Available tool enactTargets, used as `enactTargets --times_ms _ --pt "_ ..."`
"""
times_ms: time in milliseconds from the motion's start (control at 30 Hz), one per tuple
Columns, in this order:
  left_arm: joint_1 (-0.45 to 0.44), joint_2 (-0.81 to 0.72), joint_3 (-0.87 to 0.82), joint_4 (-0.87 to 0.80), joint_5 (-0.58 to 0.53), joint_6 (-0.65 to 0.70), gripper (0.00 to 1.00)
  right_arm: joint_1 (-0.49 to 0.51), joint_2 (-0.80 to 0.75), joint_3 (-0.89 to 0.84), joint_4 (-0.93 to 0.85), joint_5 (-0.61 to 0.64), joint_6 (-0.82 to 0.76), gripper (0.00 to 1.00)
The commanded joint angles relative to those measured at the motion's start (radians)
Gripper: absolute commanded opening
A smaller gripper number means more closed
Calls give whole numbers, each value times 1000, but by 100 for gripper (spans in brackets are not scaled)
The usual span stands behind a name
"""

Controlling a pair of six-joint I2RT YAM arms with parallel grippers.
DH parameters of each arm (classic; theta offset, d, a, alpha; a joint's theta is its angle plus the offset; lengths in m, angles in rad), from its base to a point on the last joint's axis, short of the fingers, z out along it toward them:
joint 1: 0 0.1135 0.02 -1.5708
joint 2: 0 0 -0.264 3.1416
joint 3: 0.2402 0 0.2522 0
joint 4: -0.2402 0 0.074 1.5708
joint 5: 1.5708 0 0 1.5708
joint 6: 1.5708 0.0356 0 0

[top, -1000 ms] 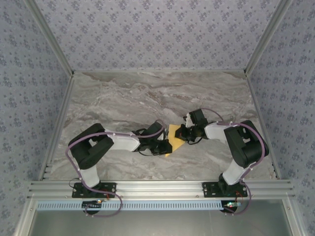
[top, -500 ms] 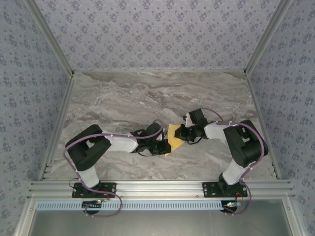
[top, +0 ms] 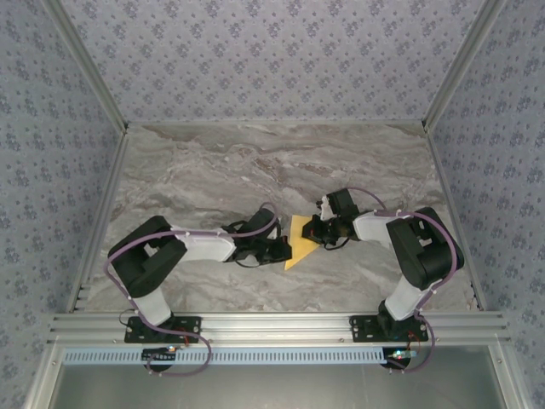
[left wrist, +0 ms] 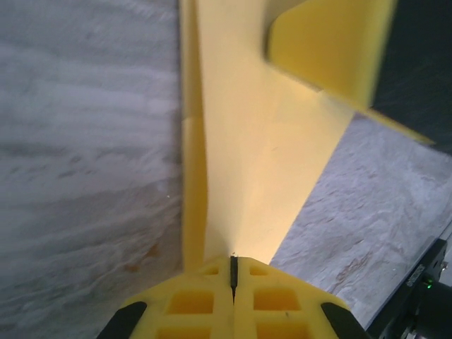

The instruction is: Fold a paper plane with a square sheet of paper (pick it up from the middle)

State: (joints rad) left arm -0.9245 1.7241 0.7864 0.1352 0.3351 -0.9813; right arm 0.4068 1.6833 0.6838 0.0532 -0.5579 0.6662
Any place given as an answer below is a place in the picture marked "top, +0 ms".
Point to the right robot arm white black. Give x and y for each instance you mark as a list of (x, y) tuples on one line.
[(402, 298)]

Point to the yellow paper sheet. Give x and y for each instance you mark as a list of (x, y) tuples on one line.
[(298, 255)]

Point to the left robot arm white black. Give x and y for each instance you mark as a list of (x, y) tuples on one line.
[(204, 249)]

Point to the long aluminium mounting rail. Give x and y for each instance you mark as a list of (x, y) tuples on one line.
[(277, 326)]

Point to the small black controller board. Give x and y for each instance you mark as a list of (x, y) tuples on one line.
[(157, 355), (398, 360)]

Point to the short aluminium frame rail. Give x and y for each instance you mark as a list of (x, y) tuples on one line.
[(506, 379), (42, 379)]

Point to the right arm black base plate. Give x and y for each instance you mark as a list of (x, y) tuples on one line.
[(359, 330)]

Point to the aluminium frame post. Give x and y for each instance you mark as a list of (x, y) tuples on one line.
[(91, 70), (460, 64)]

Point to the grey metal panel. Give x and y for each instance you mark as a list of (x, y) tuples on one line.
[(277, 389)]

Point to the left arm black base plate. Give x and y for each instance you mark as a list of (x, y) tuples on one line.
[(193, 326)]

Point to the aluminium table edge rail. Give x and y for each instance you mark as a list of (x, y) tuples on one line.
[(107, 191), (446, 191)]

